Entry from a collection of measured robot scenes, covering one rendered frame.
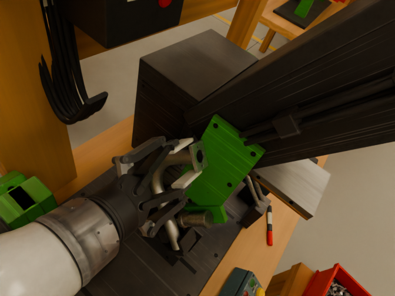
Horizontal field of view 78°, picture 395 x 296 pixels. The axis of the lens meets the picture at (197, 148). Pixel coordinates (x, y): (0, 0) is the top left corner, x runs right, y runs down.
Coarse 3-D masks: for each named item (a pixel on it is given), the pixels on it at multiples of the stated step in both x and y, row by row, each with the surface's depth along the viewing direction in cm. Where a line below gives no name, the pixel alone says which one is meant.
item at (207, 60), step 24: (168, 48) 61; (192, 48) 64; (216, 48) 67; (240, 48) 71; (144, 72) 57; (168, 72) 55; (192, 72) 57; (216, 72) 60; (240, 72) 63; (144, 96) 62; (168, 96) 57; (192, 96) 52; (144, 120) 68; (168, 120) 61
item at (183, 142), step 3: (186, 138) 48; (189, 138) 48; (192, 138) 48; (180, 141) 47; (183, 141) 47; (186, 141) 46; (189, 141) 47; (192, 141) 47; (180, 144) 44; (183, 144) 45; (186, 144) 46; (177, 147) 43; (180, 147) 44; (174, 150) 42; (177, 150) 43; (171, 153) 43; (174, 153) 43
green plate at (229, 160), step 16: (208, 128) 47; (224, 128) 45; (208, 144) 48; (224, 144) 46; (240, 144) 45; (256, 144) 44; (208, 160) 50; (224, 160) 48; (240, 160) 46; (256, 160) 44; (208, 176) 51; (224, 176) 49; (240, 176) 47; (192, 192) 55; (208, 192) 53; (224, 192) 51
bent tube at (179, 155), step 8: (192, 144) 46; (200, 144) 48; (176, 152) 50; (184, 152) 48; (192, 152) 46; (200, 152) 49; (168, 160) 51; (176, 160) 49; (184, 160) 48; (192, 160) 46; (200, 160) 49; (160, 168) 53; (200, 168) 47; (160, 176) 55; (152, 184) 56; (160, 184) 56; (152, 192) 57; (160, 192) 56; (168, 224) 58; (176, 224) 59; (168, 232) 58; (176, 232) 58; (176, 240) 58; (176, 248) 59
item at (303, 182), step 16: (304, 160) 66; (256, 176) 59; (272, 176) 59; (288, 176) 61; (304, 176) 62; (320, 176) 64; (272, 192) 59; (288, 192) 58; (304, 192) 59; (320, 192) 60; (304, 208) 56
